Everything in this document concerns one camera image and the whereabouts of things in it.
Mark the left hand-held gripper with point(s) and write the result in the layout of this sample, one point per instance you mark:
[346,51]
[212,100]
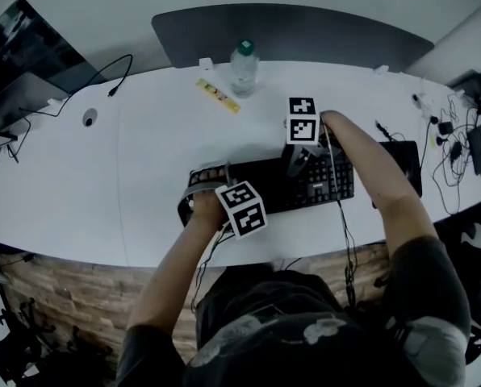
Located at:
[244,212]

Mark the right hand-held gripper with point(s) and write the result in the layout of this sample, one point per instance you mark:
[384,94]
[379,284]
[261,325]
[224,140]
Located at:
[303,123]

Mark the black keyboard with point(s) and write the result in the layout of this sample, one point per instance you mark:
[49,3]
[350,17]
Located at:
[273,188]

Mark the person's right forearm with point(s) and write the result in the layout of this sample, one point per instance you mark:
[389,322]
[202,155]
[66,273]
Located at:
[377,176]

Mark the person's left forearm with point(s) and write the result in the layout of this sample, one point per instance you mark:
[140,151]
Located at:
[172,272]

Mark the person's left hand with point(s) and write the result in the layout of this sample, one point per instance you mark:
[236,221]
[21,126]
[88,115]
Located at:
[206,210]

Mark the yellow snack packet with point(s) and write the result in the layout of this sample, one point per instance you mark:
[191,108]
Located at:
[218,96]

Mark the clear plastic water bottle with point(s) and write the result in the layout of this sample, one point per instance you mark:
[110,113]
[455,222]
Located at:
[244,71]

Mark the black mouse pad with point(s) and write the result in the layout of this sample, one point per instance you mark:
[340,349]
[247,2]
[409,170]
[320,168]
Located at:
[406,155]

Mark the white panel clamp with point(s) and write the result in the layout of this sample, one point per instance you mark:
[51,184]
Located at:
[55,102]
[206,64]
[381,69]

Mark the long dark grey divider panel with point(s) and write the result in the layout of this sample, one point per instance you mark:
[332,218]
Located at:
[289,34]

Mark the black printed t-shirt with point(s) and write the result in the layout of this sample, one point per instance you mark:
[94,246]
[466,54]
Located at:
[305,337]

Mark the black flat device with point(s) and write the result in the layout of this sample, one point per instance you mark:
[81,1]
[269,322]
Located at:
[479,151]

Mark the short dark divider panel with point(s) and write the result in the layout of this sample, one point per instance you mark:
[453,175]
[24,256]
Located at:
[474,89]

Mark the black wall panel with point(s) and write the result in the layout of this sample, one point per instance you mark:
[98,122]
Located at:
[34,47]

